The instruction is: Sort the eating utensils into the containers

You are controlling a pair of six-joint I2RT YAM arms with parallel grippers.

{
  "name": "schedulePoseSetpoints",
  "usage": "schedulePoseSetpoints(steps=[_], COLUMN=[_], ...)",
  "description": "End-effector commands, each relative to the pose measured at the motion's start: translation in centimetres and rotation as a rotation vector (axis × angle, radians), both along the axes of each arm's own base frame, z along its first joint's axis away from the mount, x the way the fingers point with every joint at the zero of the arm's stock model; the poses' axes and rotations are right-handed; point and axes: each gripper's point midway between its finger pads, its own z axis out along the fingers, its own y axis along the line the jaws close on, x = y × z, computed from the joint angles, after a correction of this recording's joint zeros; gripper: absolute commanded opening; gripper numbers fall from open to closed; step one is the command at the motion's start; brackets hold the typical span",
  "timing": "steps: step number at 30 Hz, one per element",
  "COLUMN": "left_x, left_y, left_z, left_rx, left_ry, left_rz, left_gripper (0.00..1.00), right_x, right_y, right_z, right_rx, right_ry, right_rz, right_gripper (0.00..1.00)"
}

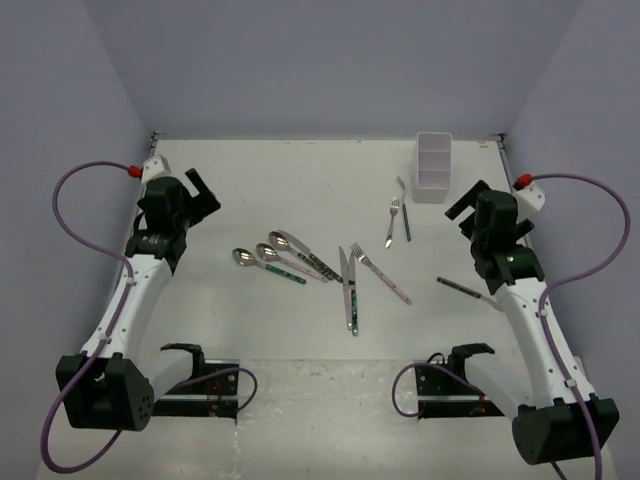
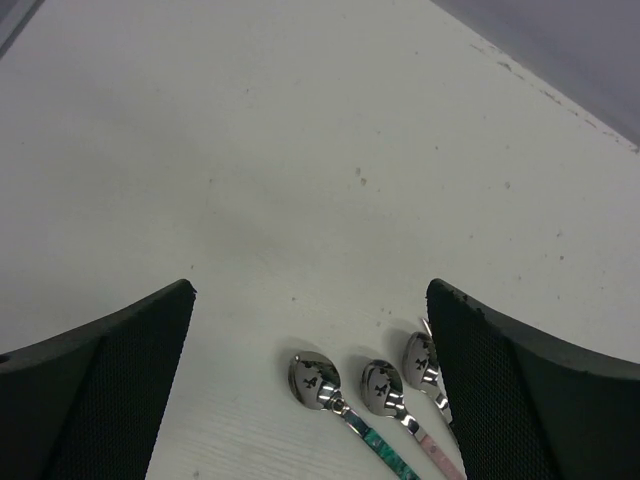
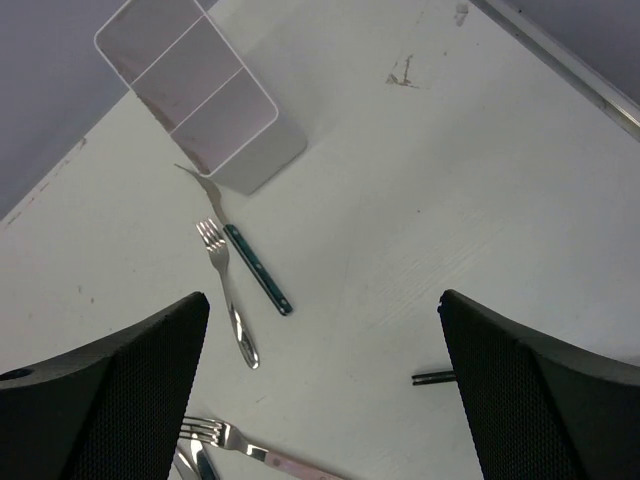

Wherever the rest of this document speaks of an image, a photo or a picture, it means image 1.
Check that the dark handled utensil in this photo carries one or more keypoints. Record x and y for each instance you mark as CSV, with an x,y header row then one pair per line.
x,y
467,291

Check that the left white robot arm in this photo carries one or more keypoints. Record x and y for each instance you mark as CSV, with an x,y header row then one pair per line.
x,y
106,386

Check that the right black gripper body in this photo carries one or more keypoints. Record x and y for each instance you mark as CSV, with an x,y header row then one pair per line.
x,y
475,242

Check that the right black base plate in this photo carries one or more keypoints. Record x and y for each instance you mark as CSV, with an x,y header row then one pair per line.
x,y
442,397

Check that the pink handled knife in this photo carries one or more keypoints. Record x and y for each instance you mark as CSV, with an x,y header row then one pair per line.
x,y
346,288

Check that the pink handled fork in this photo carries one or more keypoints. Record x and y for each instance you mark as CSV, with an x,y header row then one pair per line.
x,y
365,260

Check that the teal handled spoon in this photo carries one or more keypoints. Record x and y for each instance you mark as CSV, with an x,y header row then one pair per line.
x,y
245,258

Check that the white three-compartment utensil holder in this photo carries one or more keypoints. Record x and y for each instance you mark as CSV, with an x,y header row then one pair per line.
x,y
431,167

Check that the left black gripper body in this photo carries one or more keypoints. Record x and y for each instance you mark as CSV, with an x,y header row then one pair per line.
x,y
184,216

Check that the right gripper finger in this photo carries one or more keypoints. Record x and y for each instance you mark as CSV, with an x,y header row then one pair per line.
x,y
468,226
466,200

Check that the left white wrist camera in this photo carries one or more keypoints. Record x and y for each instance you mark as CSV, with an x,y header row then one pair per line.
x,y
155,167

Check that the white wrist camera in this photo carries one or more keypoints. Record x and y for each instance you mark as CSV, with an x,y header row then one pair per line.
x,y
155,167
530,200

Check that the all-silver fork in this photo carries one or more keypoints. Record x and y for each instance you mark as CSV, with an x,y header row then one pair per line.
x,y
393,211

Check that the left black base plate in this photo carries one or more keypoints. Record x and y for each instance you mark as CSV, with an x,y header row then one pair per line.
x,y
215,397

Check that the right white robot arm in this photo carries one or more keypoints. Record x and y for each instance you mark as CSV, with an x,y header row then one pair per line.
x,y
555,415

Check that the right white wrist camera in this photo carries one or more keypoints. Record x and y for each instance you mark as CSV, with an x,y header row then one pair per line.
x,y
530,200

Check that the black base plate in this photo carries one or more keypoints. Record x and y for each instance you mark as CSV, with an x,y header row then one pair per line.
x,y
442,397
215,397

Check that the teal handled knife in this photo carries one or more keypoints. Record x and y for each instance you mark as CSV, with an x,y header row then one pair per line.
x,y
353,295

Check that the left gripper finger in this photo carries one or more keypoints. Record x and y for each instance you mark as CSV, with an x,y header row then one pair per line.
x,y
204,204
198,183

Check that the dark floral handled knife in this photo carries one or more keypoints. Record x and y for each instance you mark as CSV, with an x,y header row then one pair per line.
x,y
305,250

